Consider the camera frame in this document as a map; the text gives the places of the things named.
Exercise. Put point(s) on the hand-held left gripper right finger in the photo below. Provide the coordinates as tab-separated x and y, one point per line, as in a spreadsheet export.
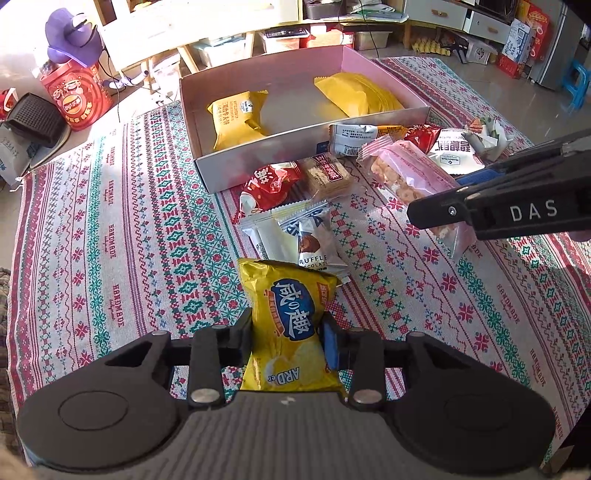
330	341

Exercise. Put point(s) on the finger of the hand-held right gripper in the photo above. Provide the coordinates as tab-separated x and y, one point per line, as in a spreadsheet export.
438	210
531	159

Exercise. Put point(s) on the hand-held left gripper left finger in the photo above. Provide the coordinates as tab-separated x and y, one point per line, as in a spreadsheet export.
238	341

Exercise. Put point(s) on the white walnut snack packet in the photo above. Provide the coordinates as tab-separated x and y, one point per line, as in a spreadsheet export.
487	136

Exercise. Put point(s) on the pink clear snack packet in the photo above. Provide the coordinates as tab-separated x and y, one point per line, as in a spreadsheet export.
401	170

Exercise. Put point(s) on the yellow potato chips packet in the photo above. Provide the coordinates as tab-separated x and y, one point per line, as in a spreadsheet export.
286	295

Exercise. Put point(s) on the white packet dark print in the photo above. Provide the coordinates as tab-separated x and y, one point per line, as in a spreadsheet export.
457	147

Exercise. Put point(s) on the small red snack packet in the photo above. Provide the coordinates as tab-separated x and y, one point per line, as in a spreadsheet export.
425	136

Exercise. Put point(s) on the yellow snack packet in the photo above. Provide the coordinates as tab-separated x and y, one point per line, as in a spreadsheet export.
238	120
358	94

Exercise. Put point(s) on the pink cardboard box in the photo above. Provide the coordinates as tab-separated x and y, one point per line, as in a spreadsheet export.
295	120

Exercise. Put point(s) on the blue plastic stool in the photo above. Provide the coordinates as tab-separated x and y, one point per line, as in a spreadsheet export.
577	83

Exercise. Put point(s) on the orange snack packet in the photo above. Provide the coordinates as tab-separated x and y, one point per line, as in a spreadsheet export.
392	131

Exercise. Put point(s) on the white chocolate truffle packet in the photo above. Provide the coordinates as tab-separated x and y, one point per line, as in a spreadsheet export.
314	249

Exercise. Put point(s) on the plain white snack packet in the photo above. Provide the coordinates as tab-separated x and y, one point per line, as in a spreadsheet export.
263	235

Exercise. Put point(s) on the white blue snack packet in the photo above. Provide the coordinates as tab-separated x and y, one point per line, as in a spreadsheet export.
353	138
304	212

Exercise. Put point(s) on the clear cracker packet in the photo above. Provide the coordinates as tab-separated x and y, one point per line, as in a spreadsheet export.
328	177

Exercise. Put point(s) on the silver refrigerator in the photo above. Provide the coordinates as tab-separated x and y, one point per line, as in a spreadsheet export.
558	46

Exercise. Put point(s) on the white blue carton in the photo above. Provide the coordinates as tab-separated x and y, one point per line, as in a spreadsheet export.
518	41

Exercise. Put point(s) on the red carton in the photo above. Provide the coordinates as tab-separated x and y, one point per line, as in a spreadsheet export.
538	27

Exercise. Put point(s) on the patterned woven cloth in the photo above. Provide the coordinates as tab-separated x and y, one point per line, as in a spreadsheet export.
138	230

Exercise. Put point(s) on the row of yellow toys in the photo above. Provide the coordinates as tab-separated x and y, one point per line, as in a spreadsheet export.
429	47

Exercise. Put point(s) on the red white snack packet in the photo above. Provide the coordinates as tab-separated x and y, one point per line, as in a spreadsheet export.
270	184

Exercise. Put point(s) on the wooden sideboard white drawer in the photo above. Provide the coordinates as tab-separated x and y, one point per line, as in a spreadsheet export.
452	14

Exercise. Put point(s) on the clear storage bin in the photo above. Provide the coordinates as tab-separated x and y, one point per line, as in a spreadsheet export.
371	40

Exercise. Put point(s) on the clear bin black contents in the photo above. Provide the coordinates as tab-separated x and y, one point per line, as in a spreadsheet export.
284	39

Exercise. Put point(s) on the clear bin blue lid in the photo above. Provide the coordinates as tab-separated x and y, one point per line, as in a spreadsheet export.
221	53

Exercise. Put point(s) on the clear storage container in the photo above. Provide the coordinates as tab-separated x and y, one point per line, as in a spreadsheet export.
166	69

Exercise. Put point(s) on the red printed bucket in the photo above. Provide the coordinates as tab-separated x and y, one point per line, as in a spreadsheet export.
78	97

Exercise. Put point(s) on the white paper bag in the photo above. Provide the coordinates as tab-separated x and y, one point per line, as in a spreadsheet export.
14	152

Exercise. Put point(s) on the black plastic basket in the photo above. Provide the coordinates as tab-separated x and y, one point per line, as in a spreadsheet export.
32	120

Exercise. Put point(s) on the wooden cabinet white drawers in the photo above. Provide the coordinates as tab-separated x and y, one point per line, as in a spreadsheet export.
184	23

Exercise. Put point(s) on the red shopping bag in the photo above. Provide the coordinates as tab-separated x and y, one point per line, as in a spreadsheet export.
7	101

